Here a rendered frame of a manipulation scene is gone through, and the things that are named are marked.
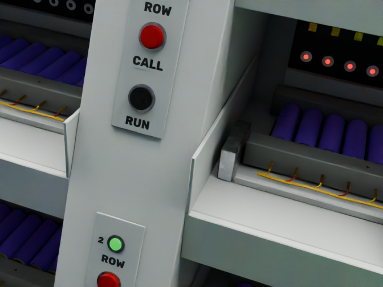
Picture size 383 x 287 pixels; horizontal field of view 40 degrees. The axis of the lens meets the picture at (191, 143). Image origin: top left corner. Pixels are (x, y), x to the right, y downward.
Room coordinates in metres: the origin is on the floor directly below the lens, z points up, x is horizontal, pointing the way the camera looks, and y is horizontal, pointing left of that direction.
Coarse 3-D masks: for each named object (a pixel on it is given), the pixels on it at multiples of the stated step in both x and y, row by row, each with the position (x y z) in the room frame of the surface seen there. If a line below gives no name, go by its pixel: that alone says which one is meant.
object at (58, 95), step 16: (0, 80) 0.46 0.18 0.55; (16, 80) 0.46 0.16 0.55; (32, 80) 0.46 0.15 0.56; (48, 80) 0.47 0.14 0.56; (0, 96) 0.47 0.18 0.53; (16, 96) 0.46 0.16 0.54; (32, 96) 0.46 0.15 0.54; (48, 96) 0.45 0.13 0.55; (64, 96) 0.45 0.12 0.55; (80, 96) 0.45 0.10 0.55; (32, 112) 0.44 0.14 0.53; (64, 112) 0.45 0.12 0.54
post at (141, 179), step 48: (96, 0) 0.37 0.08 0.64; (192, 0) 0.36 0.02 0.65; (96, 48) 0.37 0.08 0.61; (192, 48) 0.36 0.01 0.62; (240, 48) 0.43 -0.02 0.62; (96, 96) 0.37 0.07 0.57; (192, 96) 0.36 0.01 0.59; (96, 144) 0.37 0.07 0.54; (144, 144) 0.36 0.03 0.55; (192, 144) 0.35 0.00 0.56; (96, 192) 0.37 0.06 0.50; (144, 192) 0.36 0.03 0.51; (144, 240) 0.36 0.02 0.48
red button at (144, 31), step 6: (144, 30) 0.36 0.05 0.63; (150, 30) 0.36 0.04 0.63; (156, 30) 0.36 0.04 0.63; (144, 36) 0.36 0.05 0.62; (150, 36) 0.36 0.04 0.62; (156, 36) 0.36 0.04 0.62; (162, 36) 0.36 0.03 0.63; (144, 42) 0.36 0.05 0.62; (150, 42) 0.36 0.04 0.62; (156, 42) 0.36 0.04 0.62; (150, 48) 0.36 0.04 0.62
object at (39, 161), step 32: (64, 32) 0.57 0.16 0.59; (0, 128) 0.43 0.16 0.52; (32, 128) 0.43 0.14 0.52; (64, 128) 0.36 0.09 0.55; (0, 160) 0.39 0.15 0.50; (32, 160) 0.39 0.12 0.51; (64, 160) 0.40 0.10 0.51; (0, 192) 0.40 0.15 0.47; (32, 192) 0.39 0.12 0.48; (64, 192) 0.38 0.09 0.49
